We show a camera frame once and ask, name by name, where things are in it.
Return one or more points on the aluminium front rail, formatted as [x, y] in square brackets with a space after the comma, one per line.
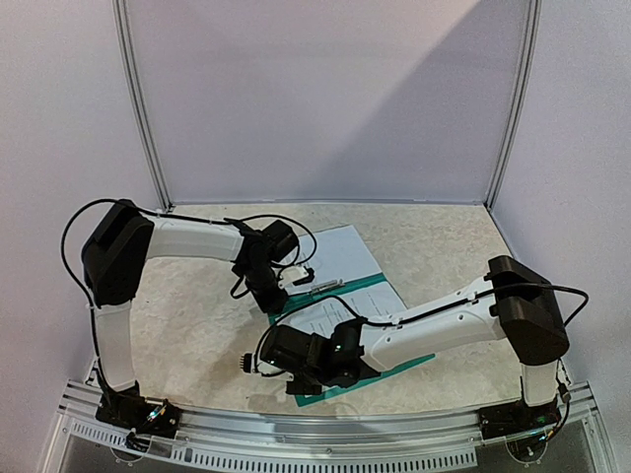
[226, 441]

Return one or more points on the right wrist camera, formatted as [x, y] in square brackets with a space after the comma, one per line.
[251, 364]

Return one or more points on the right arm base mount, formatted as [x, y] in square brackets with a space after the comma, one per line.
[516, 417]

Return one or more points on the aluminium frame post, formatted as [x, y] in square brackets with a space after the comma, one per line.
[517, 103]
[122, 22]

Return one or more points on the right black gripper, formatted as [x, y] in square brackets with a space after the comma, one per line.
[303, 385]

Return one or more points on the folder spine metal clip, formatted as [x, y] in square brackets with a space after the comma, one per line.
[327, 286]

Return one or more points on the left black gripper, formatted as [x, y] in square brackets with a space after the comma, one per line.
[269, 305]

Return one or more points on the right aluminium frame post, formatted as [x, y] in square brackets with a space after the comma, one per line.
[517, 103]

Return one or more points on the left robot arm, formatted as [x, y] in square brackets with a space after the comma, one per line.
[115, 254]

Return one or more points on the left aluminium frame post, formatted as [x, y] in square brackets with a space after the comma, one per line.
[122, 22]

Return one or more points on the green file folder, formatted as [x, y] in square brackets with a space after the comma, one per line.
[303, 401]

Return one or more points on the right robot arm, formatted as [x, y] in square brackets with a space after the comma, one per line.
[511, 302]

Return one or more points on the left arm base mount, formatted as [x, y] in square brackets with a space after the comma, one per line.
[129, 410]

